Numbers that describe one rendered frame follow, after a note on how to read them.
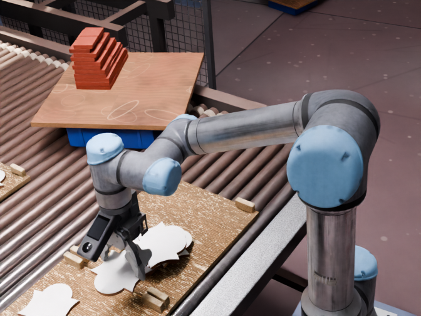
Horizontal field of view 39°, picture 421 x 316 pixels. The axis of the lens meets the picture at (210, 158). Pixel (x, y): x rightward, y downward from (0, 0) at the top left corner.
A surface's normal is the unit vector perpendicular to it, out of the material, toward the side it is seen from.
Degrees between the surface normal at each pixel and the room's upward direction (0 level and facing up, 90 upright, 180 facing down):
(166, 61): 0
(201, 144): 85
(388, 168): 0
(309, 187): 82
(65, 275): 0
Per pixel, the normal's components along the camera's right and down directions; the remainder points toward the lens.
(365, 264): -0.04, -0.88
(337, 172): -0.47, 0.44
